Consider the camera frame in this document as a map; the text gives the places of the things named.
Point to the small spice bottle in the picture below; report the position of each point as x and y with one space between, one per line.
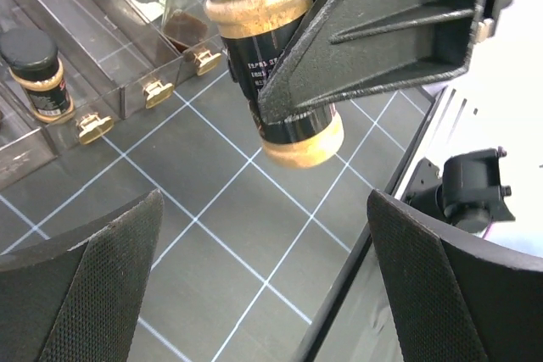
33 62

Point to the small spice bottle edge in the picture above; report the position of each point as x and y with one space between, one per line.
255 34

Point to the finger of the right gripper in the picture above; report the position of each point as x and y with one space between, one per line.
355 48

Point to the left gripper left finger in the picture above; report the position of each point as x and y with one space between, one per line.
77 296

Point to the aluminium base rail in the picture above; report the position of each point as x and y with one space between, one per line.
449 128

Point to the clear acrylic organizer rack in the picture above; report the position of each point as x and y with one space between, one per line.
116 63

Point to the tall bottle dark sauce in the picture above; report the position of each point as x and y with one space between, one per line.
184 30

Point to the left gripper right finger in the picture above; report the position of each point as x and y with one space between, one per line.
454 296

